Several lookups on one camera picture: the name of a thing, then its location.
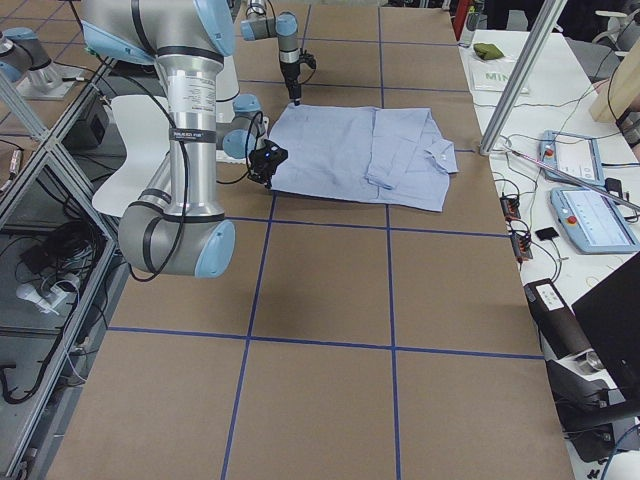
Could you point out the green cloth pouch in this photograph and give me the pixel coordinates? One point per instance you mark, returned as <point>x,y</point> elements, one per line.
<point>487,51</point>

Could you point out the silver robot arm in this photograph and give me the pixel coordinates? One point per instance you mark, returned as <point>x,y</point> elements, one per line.
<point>177,226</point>
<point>261,22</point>

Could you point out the lower blue teach pendant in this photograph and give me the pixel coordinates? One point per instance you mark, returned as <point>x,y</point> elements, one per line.
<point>592,223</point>

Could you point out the white power strip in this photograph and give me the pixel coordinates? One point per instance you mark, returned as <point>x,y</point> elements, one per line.
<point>47,302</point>

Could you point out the blue teach pendant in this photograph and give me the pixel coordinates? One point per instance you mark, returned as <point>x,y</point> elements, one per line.
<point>575,154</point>
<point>592,223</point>

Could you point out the white plastic chair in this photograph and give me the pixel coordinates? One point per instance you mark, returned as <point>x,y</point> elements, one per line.
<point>144,131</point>

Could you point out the black cylinder white label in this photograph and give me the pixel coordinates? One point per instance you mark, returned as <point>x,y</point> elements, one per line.
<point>555,319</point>

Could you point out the blue striped button shirt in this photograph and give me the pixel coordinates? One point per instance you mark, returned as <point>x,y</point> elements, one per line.
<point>365,154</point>

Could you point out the upper blue teach pendant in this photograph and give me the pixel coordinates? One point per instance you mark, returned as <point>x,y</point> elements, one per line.
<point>575,154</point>

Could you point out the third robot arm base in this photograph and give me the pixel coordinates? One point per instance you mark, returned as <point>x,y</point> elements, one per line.
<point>26,63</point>

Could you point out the aluminium frame rail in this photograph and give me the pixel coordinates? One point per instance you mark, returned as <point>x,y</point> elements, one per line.
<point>50,232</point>

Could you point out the clear bag green lettering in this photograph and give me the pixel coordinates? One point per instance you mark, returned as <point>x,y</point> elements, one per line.
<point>490,75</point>

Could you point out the grey aluminium camera post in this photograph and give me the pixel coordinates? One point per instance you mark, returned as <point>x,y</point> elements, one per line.
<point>533,46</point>

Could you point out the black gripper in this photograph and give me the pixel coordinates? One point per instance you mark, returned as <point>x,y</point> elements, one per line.
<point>289,74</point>
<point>260,174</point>

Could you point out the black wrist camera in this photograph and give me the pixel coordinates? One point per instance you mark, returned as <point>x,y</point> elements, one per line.
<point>272,154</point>

